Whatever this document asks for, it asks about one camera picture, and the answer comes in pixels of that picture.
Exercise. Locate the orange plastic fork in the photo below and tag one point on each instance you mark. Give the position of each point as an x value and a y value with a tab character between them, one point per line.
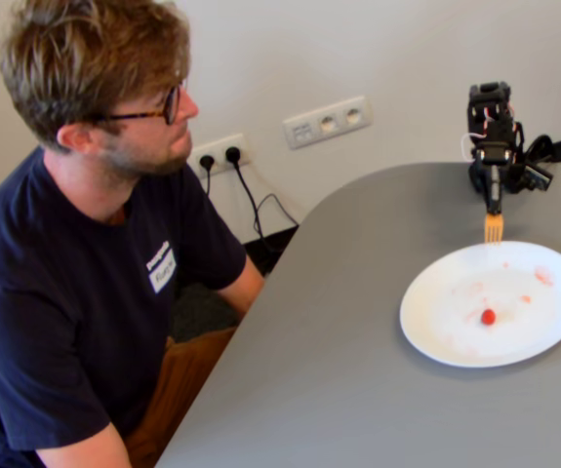
493	228

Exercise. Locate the person's left forearm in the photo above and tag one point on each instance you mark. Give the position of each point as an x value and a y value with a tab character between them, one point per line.
246	292

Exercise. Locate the red strawberry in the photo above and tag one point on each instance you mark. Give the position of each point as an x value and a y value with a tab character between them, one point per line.
488	317

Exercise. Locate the brown trousers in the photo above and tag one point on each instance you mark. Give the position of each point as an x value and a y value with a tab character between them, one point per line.
177	385

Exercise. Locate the man's head with blond hair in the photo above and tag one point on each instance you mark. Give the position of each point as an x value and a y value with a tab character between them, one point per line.
94	73

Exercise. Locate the white triple wall socket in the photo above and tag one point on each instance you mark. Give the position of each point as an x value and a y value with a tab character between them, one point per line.
326	122

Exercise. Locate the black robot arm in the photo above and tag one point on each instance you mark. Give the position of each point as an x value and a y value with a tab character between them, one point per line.
492	105

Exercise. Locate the white double wall socket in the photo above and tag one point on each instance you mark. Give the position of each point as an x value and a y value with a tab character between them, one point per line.
219	146

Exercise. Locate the tortoiseshell round glasses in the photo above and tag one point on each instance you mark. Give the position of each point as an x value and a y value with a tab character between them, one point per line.
170	105

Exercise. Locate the white name tag sticker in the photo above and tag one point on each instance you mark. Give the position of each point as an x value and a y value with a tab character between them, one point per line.
162	275

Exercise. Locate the black power plug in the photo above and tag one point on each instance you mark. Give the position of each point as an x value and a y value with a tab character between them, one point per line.
207	161
232	155

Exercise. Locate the white round plate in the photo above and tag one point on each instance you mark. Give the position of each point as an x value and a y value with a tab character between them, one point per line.
492	302

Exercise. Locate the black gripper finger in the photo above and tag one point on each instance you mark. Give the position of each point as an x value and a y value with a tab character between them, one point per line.
490	190
499	190

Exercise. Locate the man in navy shirt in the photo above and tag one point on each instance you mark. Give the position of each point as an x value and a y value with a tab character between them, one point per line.
51	292

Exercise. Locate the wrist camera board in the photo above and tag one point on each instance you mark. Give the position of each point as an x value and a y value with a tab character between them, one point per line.
538	176

